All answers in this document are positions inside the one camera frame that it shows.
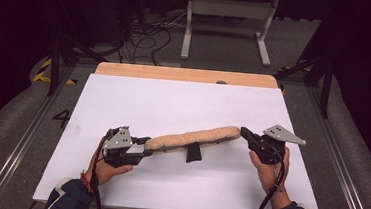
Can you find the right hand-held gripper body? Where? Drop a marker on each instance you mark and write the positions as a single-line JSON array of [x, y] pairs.
[[272, 148]]

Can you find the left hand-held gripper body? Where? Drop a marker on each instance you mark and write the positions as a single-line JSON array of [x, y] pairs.
[[118, 144]]

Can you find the tan fleece earmuffs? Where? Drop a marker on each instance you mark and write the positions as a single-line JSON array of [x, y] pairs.
[[197, 137]]

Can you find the person's right hand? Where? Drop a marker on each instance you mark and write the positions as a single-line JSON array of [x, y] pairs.
[[268, 176]]

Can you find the person's left hand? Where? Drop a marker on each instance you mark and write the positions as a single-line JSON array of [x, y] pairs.
[[108, 172]]

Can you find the white board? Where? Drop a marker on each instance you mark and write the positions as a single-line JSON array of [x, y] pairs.
[[190, 105]]

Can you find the wooden table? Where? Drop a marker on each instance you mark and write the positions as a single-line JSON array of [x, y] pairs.
[[176, 74]]

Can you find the yellow black floor tape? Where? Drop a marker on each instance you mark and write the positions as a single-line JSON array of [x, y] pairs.
[[293, 68], [44, 71]]

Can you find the black metal stand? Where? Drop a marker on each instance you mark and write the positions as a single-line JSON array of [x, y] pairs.
[[55, 64], [325, 85]]

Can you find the white metal stand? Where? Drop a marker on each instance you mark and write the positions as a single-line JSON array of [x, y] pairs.
[[229, 8]]

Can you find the aluminium rail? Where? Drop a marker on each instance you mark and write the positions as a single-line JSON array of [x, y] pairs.
[[23, 142], [342, 163]]

